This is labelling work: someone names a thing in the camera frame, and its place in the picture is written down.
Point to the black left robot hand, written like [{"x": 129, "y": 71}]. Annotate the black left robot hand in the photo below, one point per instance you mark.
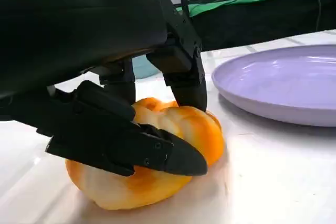
[{"x": 78, "y": 24}]

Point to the orange white toy bread roll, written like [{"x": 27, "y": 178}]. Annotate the orange white toy bread roll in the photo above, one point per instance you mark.
[{"x": 147, "y": 190}]

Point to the pale green mug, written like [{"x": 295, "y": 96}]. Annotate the pale green mug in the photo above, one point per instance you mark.
[{"x": 143, "y": 70}]

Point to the black table drape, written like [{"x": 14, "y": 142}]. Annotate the black table drape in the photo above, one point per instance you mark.
[{"x": 262, "y": 24}]

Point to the lilac plate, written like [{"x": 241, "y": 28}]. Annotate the lilac plate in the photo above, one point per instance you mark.
[{"x": 275, "y": 85}]

